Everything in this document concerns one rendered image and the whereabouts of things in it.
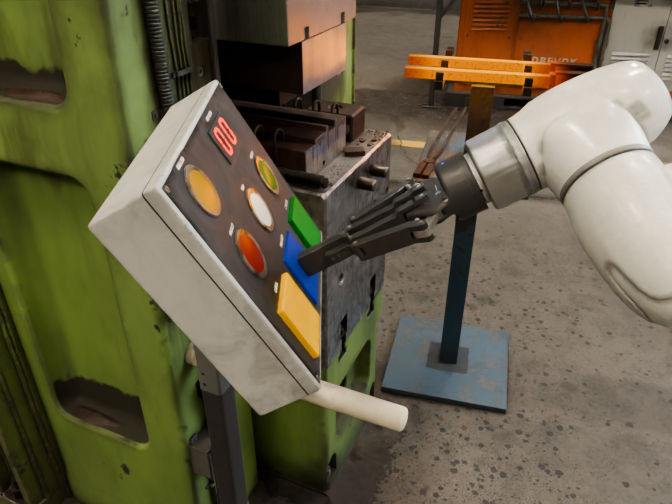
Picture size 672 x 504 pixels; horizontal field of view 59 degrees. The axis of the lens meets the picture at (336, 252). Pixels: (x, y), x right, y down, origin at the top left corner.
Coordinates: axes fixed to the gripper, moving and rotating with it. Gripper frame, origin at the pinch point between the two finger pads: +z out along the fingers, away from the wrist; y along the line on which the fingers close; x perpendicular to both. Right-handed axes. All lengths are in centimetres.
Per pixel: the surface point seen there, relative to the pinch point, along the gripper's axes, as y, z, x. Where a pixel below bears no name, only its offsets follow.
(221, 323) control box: -17.0, 7.8, 7.3
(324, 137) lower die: 53, 3, -4
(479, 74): 81, -32, -18
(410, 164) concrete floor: 268, 8, -114
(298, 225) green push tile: 6.8, 3.2, 2.2
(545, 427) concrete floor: 64, -6, -122
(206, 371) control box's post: -1.0, 24.0, -7.6
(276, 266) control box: -6.3, 3.9, 4.8
